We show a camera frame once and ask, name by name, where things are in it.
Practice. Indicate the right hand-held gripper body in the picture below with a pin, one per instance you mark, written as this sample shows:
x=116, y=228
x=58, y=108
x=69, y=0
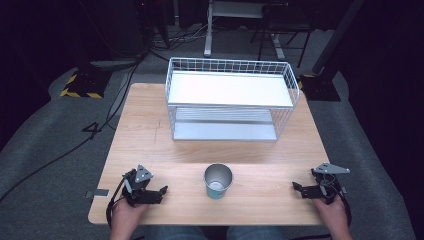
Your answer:
x=326, y=186

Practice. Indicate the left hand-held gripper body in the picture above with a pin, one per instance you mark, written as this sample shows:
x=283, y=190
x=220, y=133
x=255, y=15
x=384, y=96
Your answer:
x=136, y=188

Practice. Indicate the person's right hand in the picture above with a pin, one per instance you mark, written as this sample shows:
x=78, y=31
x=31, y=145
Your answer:
x=334, y=215

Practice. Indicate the person's left hand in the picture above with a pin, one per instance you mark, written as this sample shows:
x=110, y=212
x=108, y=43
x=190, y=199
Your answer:
x=126, y=216

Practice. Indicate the person's legs in jeans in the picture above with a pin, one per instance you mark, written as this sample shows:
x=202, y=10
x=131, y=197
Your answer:
x=173, y=234

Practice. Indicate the grey tape strip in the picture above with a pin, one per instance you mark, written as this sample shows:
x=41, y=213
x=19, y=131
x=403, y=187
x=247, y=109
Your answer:
x=98, y=193

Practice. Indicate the metal cup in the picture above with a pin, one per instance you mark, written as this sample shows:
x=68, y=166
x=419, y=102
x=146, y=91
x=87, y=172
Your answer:
x=218, y=181

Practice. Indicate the black yellow-striped stand base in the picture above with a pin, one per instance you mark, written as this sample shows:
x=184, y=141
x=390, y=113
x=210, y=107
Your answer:
x=87, y=83
x=320, y=88

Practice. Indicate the dark slanted stand pole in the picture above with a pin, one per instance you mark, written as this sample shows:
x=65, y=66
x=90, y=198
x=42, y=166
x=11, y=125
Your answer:
x=336, y=33

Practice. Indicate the black chair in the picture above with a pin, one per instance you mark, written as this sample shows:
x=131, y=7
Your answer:
x=286, y=20

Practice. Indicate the white desk frame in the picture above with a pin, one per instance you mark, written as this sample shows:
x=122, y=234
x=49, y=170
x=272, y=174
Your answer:
x=208, y=30

